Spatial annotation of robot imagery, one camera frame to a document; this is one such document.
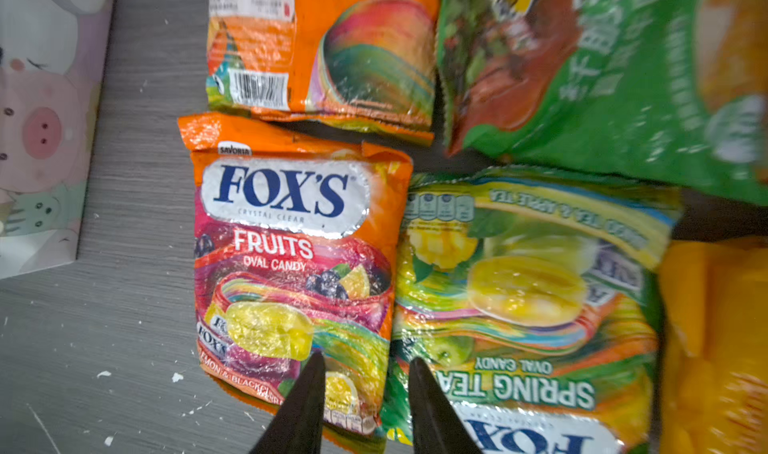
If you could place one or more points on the orange Fox's fruits candy packet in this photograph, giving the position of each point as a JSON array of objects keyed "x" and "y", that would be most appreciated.
[{"x": 295, "y": 254}]

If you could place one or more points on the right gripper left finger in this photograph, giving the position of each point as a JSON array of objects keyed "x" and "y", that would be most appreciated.
[{"x": 297, "y": 426}]

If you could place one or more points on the green corn chips packet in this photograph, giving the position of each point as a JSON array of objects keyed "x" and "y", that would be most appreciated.
[{"x": 670, "y": 91}]

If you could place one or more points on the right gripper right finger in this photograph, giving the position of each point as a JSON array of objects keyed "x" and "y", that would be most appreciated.
[{"x": 436, "y": 426}]

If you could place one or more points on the orange snack packet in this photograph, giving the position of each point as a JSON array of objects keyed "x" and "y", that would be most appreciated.
[{"x": 359, "y": 65}]

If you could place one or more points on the green Fox's candy packet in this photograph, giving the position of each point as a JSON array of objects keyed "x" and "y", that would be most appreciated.
[{"x": 532, "y": 296}]

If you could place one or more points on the patterned paper gift bag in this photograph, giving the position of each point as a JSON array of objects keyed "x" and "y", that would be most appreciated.
[{"x": 52, "y": 63}]

